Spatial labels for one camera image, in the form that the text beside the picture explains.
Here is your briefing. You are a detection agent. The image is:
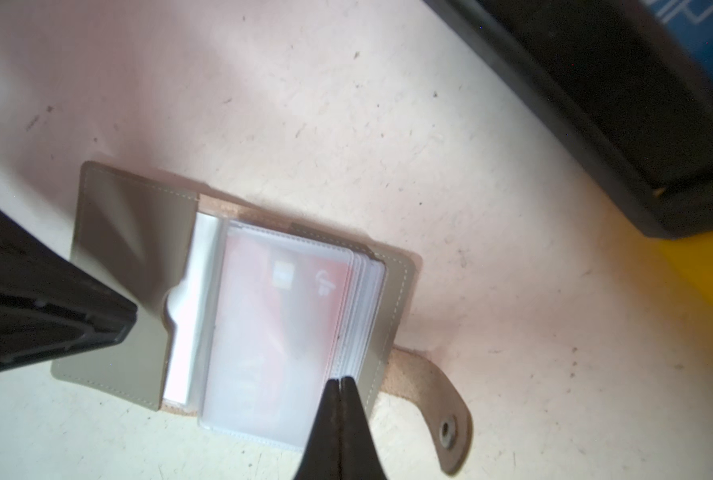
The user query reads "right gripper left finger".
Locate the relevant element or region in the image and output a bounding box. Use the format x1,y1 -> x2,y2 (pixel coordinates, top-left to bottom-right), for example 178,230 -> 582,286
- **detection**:
294,379 -> 342,480

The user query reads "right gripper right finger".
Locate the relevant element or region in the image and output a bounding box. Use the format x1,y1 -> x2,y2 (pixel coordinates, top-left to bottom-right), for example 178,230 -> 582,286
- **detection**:
340,377 -> 387,480

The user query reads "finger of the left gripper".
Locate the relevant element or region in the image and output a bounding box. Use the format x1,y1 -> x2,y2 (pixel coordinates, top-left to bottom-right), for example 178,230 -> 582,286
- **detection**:
0,211 -> 138,372

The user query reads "grey leather card holder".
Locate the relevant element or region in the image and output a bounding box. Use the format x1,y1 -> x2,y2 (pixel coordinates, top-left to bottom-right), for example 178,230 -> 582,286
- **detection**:
52,161 -> 473,475

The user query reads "black plastic bin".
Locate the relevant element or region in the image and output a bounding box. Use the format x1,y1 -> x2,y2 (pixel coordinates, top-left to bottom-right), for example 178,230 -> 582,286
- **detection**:
431,1 -> 713,239

